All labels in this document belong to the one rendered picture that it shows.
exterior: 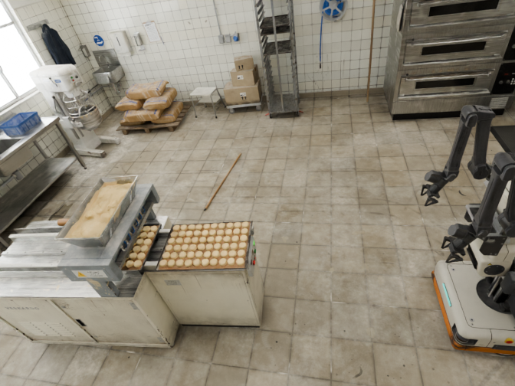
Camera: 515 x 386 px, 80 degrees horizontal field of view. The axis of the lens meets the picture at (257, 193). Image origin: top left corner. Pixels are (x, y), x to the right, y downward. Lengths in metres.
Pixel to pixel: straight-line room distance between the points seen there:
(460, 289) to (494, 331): 0.31
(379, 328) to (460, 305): 0.59
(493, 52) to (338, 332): 3.82
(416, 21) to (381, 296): 3.23
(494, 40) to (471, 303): 3.27
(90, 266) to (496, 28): 4.78
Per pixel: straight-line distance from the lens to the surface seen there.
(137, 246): 2.33
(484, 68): 5.09
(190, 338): 2.87
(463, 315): 2.65
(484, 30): 4.90
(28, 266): 2.78
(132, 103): 5.91
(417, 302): 2.94
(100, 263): 1.98
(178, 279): 2.24
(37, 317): 2.98
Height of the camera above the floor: 2.47
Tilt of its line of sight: 40 degrees down
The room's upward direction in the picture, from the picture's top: 11 degrees counter-clockwise
